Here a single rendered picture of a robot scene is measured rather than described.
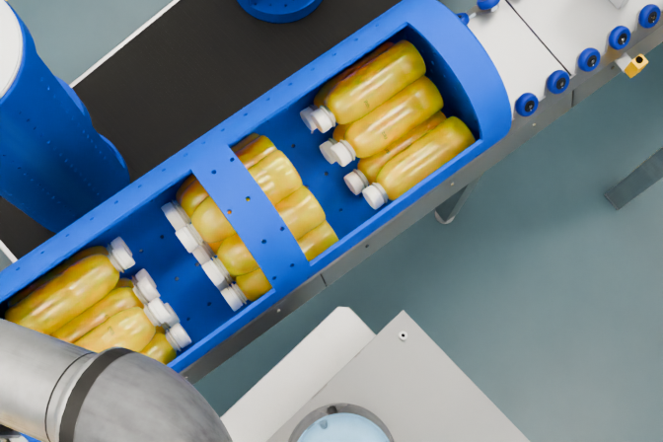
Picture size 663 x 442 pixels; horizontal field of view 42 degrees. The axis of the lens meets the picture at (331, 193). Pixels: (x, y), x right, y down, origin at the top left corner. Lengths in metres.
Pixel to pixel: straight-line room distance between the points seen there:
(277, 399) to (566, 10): 0.94
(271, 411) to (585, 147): 1.63
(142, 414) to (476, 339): 1.93
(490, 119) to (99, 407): 0.90
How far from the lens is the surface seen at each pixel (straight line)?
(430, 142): 1.44
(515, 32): 1.73
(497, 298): 2.52
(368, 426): 1.01
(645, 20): 1.75
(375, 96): 1.42
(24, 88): 1.66
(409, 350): 1.23
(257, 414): 1.30
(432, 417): 1.23
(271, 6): 2.57
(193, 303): 1.51
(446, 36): 1.35
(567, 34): 1.75
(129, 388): 0.64
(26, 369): 0.70
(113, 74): 2.56
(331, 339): 1.30
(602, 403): 2.57
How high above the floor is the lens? 2.45
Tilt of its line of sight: 75 degrees down
